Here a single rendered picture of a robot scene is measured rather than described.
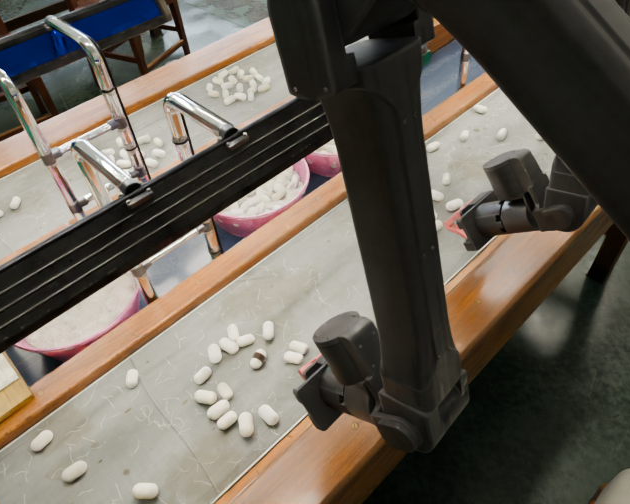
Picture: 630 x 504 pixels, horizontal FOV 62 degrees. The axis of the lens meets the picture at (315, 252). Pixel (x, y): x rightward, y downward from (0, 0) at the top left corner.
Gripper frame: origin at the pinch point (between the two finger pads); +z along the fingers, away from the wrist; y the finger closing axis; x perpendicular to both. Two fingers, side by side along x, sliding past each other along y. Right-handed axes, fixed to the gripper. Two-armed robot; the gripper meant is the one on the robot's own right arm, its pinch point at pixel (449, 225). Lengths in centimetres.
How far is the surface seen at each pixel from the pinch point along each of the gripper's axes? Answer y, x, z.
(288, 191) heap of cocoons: 8.4, -18.4, 32.5
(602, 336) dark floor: -64, 79, 34
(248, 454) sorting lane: 52, 8, 2
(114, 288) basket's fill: 50, -21, 36
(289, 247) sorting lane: 19.9, -9.9, 22.5
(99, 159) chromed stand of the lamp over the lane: 47, -39, -3
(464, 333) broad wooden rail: 14.5, 13.2, -7.7
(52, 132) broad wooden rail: 36, -61, 77
